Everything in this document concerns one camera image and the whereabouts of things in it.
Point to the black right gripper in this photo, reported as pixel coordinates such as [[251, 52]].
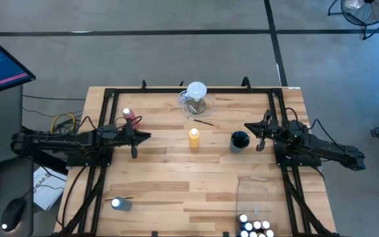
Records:
[[270, 130]]

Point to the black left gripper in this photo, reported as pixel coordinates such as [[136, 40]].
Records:
[[130, 135]]

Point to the grey-blue plastic cup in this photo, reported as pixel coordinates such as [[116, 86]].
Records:
[[240, 140]]

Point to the tall red paint bottle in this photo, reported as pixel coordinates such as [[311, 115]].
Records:
[[127, 113]]

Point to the tall yellow paint bottle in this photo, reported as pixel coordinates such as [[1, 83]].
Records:
[[194, 140]]

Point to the black paintbrush silver ferrule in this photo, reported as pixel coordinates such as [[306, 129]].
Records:
[[201, 121], [127, 197]]

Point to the tall grey-blue paint bottle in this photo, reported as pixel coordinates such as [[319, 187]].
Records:
[[123, 204]]

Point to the pink paint bottle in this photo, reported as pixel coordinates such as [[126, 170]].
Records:
[[257, 224]]

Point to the terracotta paint bottle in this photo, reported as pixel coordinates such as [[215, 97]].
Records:
[[265, 224]]

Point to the light blue paint bottle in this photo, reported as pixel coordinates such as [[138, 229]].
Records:
[[248, 226]]

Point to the dark brown paint bottle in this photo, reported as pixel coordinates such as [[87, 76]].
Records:
[[269, 233]]

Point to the orange paint bottle black label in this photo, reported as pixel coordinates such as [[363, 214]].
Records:
[[252, 234]]

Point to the dark blue paint bottle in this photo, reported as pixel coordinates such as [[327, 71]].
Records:
[[243, 233]]

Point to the small yellow paint bottle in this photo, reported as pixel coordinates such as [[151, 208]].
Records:
[[261, 235]]

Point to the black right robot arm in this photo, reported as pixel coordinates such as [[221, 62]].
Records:
[[327, 148]]

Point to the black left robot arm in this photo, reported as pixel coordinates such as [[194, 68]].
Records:
[[61, 141]]

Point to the clear plastic bin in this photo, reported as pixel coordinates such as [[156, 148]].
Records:
[[258, 197]]

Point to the white mushroom lamp metal base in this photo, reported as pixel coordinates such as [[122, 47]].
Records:
[[196, 89]]

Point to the white paper booklet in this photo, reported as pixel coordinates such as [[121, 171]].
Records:
[[48, 189]]

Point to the black computer mouse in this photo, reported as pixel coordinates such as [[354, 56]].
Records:
[[12, 214]]

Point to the black floor fan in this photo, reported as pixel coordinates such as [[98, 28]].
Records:
[[367, 11]]

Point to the black aluminium table frame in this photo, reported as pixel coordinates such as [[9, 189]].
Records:
[[189, 90]]

